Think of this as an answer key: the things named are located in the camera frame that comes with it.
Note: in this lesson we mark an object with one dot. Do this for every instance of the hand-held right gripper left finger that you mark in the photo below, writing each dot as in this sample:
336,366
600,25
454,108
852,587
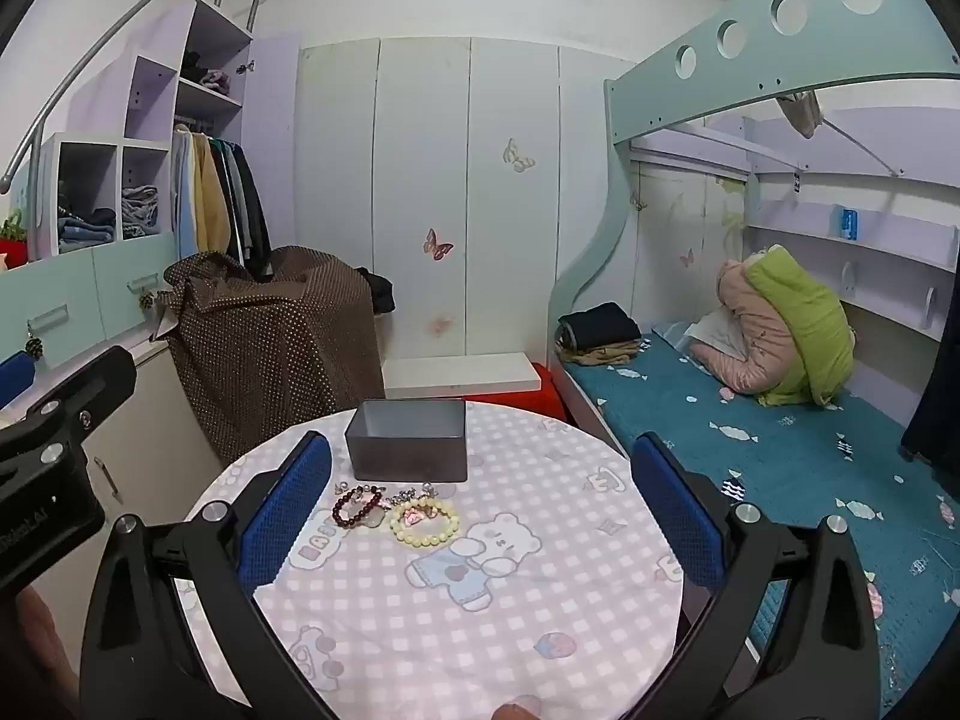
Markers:
289,514

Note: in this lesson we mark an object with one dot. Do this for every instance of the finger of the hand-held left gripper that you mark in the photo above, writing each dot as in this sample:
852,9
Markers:
15,379
97,382

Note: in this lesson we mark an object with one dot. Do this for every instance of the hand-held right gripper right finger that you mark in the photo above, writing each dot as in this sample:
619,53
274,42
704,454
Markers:
675,514

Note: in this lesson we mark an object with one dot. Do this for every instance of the pink cat charm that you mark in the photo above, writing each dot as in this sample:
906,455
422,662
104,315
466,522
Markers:
412,517

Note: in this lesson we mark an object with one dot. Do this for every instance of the grey metal box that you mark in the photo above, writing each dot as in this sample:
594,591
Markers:
409,442

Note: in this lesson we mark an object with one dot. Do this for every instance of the person's left forearm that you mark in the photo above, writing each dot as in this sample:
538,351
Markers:
37,645

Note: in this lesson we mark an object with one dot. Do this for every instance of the person's right hand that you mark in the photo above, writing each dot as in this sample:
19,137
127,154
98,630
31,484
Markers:
517,709

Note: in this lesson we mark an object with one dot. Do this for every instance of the pine cone ornament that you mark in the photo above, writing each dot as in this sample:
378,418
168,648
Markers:
34,348
146,301

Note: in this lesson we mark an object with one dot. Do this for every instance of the white low cabinet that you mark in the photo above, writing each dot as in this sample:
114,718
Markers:
142,420

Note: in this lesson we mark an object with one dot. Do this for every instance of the teal drawer cabinet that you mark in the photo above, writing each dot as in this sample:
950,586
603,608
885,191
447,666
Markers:
82,292

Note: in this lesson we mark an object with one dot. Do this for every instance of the teal printed blanket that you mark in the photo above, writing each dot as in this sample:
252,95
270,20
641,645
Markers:
795,472

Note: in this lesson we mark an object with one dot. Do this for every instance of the red potted plant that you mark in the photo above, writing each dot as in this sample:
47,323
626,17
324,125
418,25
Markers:
13,244

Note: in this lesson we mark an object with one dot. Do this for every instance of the folded blue jeans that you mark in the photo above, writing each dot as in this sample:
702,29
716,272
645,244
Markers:
86,232

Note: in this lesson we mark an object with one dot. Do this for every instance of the brown polka dot cloth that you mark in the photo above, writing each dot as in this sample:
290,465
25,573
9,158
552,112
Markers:
277,360

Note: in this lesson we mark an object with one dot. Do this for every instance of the red stool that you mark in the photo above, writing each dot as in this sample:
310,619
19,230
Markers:
551,394

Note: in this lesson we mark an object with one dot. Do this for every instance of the folded tan clothes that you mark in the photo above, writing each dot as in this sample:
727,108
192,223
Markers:
607,355

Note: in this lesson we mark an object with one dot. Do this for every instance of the folded grey clothes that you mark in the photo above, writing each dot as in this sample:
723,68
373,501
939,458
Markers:
140,211

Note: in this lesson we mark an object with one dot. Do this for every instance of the white pillow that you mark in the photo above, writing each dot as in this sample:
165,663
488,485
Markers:
712,334

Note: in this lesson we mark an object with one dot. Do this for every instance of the light blue hanging garment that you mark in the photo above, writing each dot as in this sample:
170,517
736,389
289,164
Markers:
184,202

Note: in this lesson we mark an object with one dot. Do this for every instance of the folded dark clothes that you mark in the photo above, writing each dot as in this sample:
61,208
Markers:
600,322

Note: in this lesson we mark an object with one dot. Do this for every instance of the yellow hanging garment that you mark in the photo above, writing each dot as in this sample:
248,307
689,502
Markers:
210,195

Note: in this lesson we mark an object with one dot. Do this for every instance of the white board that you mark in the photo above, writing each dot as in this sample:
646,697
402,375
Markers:
461,373

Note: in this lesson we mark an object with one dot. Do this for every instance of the dark hanging jackets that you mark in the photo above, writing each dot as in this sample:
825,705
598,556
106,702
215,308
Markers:
247,217

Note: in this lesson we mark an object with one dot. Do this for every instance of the black cloth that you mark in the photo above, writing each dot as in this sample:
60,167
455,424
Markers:
379,289

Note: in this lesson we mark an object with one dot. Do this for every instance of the small pink butterfly sticker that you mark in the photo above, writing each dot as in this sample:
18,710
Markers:
686,258

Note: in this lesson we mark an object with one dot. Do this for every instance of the purple white shelf unit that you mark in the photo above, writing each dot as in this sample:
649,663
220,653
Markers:
154,112

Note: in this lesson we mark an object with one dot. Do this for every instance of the purple wardrobe door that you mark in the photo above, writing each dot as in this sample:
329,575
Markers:
274,142

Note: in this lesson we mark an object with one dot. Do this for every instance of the dark and pink clothes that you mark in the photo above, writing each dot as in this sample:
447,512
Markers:
206,73

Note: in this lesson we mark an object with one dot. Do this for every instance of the purple bed shelf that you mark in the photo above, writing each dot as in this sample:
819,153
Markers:
885,251

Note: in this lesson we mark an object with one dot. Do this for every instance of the grey metal handrail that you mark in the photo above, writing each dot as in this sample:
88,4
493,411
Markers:
97,45

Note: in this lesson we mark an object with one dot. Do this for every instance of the white wardrobe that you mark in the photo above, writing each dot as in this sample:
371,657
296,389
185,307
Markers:
465,202

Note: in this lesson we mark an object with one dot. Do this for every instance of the white butterfly sticker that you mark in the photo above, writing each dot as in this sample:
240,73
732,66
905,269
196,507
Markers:
517,156

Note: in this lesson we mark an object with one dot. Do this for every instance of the grey hanging cloth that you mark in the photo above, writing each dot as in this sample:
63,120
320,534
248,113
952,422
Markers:
801,112

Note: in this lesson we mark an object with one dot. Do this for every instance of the teal bunk bed frame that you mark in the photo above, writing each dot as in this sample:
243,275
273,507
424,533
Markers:
750,67

